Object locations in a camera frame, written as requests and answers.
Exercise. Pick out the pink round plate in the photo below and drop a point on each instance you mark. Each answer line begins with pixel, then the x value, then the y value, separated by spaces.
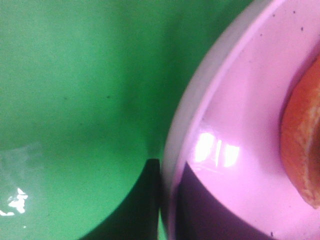
pixel 222 153

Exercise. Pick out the burger with lettuce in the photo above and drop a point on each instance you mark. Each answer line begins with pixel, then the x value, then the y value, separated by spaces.
pixel 300 136

